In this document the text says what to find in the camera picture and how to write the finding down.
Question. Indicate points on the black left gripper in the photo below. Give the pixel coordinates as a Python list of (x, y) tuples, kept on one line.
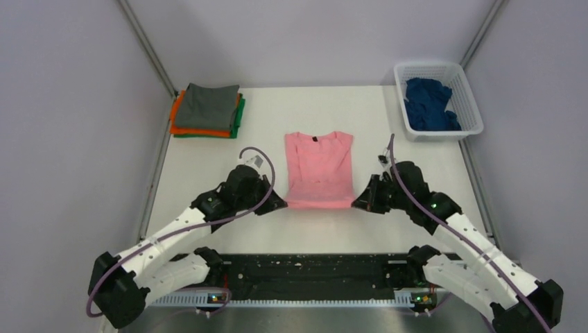
[(274, 202)]

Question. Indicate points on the pink t shirt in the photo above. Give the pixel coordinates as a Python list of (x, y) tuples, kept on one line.
[(319, 171)]

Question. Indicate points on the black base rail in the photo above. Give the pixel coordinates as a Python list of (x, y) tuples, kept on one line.
[(320, 277)]

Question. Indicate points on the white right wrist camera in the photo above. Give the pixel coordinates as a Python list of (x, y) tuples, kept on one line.
[(383, 160)]

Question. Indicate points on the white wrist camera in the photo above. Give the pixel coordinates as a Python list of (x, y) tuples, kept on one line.
[(255, 162), (383, 160)]

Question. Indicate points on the orange folded t shirt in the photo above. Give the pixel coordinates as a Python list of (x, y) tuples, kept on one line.
[(183, 129)]

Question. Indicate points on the white plastic basket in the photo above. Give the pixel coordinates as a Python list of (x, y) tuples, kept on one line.
[(462, 102)]

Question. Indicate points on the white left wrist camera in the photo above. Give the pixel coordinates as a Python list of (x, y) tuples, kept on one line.
[(255, 162)]

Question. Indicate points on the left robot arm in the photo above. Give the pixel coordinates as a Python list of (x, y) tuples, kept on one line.
[(124, 284)]

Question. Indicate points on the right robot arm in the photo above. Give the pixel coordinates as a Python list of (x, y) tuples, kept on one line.
[(509, 298)]

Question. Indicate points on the blue t shirt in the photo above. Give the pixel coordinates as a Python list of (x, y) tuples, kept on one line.
[(426, 104)]

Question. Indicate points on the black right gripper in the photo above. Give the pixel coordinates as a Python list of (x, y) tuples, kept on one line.
[(368, 200)]

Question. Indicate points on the white cable duct strip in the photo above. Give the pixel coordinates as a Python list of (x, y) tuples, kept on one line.
[(201, 299)]

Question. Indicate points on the grey folded t shirt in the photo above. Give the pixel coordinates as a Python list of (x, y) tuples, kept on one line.
[(208, 108)]

